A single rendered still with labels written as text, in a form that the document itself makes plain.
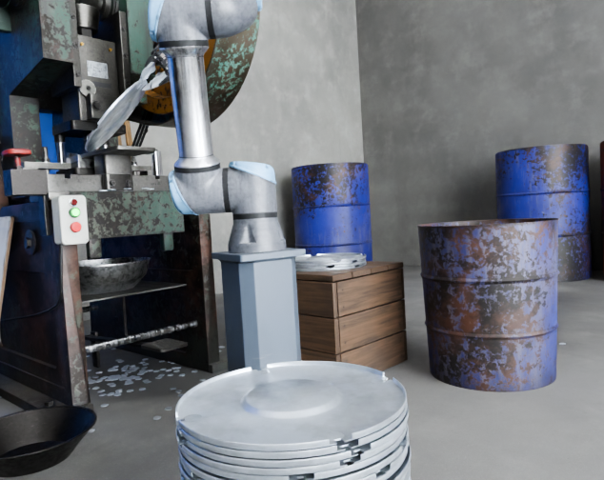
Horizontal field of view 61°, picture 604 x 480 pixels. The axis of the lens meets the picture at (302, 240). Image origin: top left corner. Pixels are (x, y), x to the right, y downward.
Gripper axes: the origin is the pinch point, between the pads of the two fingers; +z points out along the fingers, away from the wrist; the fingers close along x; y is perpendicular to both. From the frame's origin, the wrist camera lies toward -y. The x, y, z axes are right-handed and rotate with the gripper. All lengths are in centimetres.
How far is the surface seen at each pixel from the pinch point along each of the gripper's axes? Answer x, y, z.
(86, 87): -15.6, -10.1, 11.6
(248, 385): 62, 101, 32
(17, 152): -6.8, 20.9, 38.1
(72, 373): 43, 19, 76
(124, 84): -9.2, -16.1, 2.0
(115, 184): 12.9, -5.6, 29.3
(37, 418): 44, 30, 86
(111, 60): -17.9, -17.5, -1.4
